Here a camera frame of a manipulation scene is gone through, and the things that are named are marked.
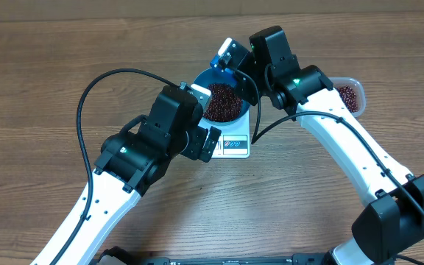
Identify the white digital kitchen scale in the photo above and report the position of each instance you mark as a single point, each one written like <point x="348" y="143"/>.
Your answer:
<point x="234" y="141"/>

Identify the red beans in bowl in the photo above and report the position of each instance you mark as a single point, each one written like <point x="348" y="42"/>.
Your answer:
<point x="224" y="106"/>

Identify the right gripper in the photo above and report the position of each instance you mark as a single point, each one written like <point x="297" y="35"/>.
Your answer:
<point x="249" y="91"/>

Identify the teal bowl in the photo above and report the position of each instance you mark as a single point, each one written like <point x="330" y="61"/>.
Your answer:
<point x="208" y="77"/>

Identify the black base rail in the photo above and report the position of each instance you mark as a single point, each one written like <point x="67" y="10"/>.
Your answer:
<point x="295" y="259"/>

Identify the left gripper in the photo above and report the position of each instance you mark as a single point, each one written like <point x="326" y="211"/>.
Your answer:
<point x="199" y="136"/>

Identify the blue plastic measuring scoop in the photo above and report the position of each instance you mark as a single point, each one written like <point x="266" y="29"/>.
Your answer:
<point x="221" y="65"/>

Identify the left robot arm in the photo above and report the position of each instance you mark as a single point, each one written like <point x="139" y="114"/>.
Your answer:
<point x="129" y="163"/>

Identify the clear plastic container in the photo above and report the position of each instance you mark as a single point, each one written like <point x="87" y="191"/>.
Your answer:
<point x="356" y="86"/>

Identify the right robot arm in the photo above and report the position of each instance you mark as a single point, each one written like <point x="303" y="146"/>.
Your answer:
<point x="393" y="198"/>

